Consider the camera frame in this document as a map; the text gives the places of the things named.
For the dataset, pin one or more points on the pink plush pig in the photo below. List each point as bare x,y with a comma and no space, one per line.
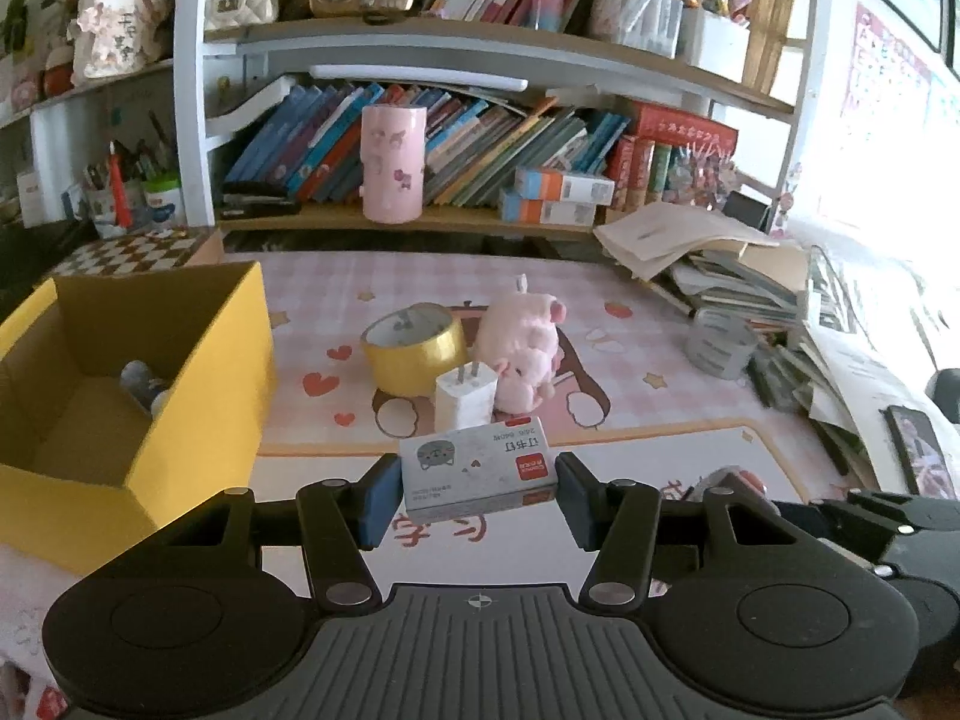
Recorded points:
518,338

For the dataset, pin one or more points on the white bookshelf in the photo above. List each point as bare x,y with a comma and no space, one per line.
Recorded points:
223,82

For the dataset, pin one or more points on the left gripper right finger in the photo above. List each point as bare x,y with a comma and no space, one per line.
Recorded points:
618,522

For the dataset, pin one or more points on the white staples box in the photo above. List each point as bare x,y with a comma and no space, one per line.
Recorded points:
477,470

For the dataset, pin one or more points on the yellow cardboard box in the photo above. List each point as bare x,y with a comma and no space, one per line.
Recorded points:
86,473

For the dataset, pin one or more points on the grey bottle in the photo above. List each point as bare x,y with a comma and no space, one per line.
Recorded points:
147,389

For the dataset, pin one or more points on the white green jar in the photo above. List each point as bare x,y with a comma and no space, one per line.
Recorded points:
163,198

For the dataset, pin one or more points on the smartphone with photo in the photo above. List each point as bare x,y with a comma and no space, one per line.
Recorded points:
919,451

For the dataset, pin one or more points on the orange blue box upper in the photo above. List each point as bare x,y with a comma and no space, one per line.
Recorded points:
549,185

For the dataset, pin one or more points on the pink plush doll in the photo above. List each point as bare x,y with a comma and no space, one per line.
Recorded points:
115,38

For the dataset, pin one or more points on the white charger plug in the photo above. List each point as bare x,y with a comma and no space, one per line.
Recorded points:
464,397

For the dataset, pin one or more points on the pink cylindrical container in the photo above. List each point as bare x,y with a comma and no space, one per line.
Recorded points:
393,148

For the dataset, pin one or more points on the orange blue box lower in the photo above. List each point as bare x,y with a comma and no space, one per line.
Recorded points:
513,209

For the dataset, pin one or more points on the red book set box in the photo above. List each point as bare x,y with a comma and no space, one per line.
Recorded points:
676,127

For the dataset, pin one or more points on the orange blue box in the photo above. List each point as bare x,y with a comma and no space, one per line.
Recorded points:
549,185
513,209

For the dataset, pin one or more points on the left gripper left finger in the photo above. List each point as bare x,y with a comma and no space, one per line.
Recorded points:
338,520

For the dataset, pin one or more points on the stack of papers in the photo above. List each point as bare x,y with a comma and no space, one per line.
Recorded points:
838,342

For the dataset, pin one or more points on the checkered chess board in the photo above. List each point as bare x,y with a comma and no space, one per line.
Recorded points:
143,253

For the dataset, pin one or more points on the yellow tape roll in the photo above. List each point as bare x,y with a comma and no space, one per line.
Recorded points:
410,348

